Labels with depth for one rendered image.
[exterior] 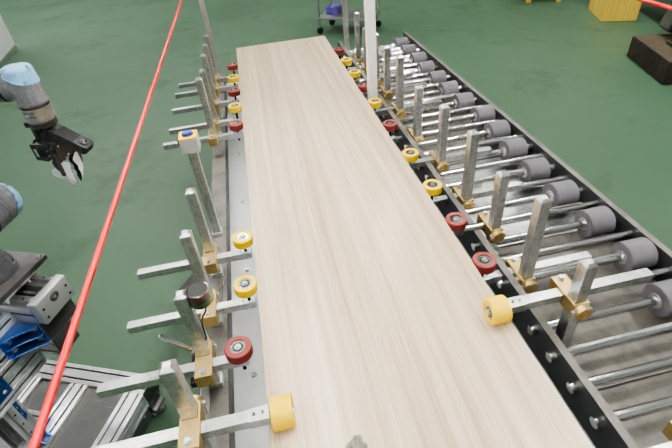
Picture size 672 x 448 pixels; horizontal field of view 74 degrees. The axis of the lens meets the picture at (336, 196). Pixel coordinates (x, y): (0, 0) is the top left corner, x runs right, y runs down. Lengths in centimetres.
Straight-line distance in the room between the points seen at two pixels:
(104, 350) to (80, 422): 58
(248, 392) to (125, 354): 125
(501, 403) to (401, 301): 40
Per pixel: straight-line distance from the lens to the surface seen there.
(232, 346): 143
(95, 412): 239
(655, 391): 171
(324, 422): 126
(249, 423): 123
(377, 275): 154
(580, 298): 147
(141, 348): 278
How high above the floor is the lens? 202
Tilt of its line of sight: 36 degrees down
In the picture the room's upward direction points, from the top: 6 degrees counter-clockwise
